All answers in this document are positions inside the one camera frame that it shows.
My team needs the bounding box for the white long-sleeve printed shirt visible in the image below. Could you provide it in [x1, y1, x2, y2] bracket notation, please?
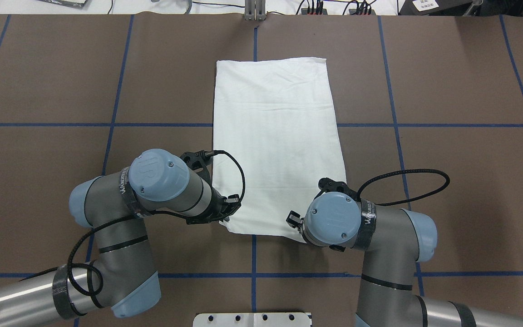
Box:
[212, 57, 346, 242]

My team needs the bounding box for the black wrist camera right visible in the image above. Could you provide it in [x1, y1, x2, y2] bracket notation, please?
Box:
[317, 178, 349, 197]

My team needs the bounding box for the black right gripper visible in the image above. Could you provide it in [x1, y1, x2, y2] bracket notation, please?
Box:
[286, 211, 308, 241]

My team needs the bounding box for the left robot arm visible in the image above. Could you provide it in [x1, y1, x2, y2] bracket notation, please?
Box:
[0, 149, 245, 327]

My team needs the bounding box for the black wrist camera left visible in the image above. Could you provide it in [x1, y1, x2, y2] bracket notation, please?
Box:
[180, 150, 216, 183]

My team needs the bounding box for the aluminium frame post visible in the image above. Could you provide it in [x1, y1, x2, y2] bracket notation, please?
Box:
[243, 0, 267, 21]

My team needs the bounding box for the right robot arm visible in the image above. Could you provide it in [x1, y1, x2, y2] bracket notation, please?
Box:
[286, 191, 523, 327]

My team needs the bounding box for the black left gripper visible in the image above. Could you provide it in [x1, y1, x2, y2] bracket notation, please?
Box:
[185, 184, 241, 225]

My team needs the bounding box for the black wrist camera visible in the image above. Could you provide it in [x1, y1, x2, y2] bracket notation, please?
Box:
[180, 150, 216, 183]
[317, 178, 349, 197]

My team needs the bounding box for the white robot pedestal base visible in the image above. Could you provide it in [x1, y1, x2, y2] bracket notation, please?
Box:
[192, 312, 313, 327]

